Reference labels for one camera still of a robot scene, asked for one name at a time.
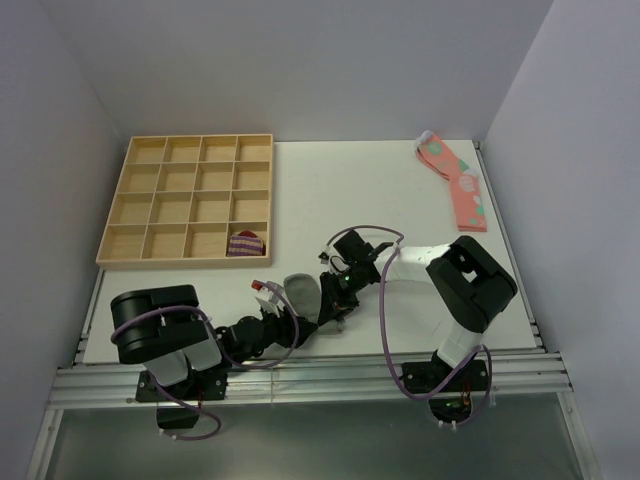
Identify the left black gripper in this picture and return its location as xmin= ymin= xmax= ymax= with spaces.
xmin=234 ymin=301 xmax=318 ymax=363

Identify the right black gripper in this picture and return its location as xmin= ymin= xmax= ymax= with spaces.
xmin=319 ymin=264 xmax=367 ymax=326

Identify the grey sock with black stripes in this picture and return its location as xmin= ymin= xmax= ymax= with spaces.
xmin=284 ymin=273 xmax=344 ymax=335

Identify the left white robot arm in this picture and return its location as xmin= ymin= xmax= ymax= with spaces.
xmin=110 ymin=281 xmax=318 ymax=399

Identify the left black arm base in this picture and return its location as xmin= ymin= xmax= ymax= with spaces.
xmin=134 ymin=367 xmax=228 ymax=435

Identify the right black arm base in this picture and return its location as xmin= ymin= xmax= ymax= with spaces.
xmin=400 ymin=357 xmax=493 ymax=429

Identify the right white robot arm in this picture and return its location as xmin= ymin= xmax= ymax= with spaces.
xmin=317 ymin=226 xmax=518 ymax=390

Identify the purple striped rolled sock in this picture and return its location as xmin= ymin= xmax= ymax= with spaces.
xmin=227 ymin=230 xmax=266 ymax=257

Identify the wooden compartment tray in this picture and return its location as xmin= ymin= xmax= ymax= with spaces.
xmin=96 ymin=134 xmax=274 ymax=270

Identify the pink patterned sock pair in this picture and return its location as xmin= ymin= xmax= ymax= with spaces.
xmin=414 ymin=130 xmax=487 ymax=232

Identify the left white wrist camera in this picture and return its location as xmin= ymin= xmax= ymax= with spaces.
xmin=251 ymin=281 xmax=284 ymax=317

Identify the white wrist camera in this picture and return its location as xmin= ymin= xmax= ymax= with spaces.
xmin=251 ymin=281 xmax=284 ymax=317
xmin=318 ymin=245 xmax=347 ymax=273

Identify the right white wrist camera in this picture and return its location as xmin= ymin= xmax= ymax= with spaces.
xmin=318 ymin=245 xmax=347 ymax=273

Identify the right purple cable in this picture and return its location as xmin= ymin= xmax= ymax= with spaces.
xmin=324 ymin=224 xmax=494 ymax=431

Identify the aluminium frame rail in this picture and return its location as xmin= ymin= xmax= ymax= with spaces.
xmin=47 ymin=352 xmax=573 ymax=410

